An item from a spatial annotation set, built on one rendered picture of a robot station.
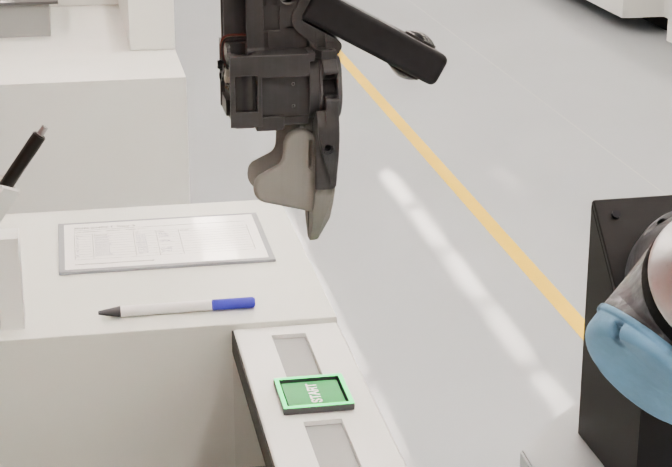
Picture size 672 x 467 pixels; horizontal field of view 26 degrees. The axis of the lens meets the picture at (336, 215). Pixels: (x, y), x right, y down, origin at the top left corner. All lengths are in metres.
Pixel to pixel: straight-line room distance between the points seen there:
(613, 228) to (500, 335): 2.41
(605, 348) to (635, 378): 0.03
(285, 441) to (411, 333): 2.64
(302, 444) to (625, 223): 0.40
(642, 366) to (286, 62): 0.33
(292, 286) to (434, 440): 1.85
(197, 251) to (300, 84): 0.45
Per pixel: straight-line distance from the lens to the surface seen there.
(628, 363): 1.08
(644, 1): 7.54
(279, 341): 1.27
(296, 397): 1.15
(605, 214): 1.34
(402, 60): 1.07
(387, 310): 3.86
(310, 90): 1.04
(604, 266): 1.33
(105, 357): 1.29
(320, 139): 1.04
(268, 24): 1.05
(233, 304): 1.32
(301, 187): 1.07
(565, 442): 1.42
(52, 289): 1.39
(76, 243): 1.50
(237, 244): 1.47
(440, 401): 3.37
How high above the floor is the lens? 1.46
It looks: 19 degrees down
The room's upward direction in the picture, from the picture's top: straight up
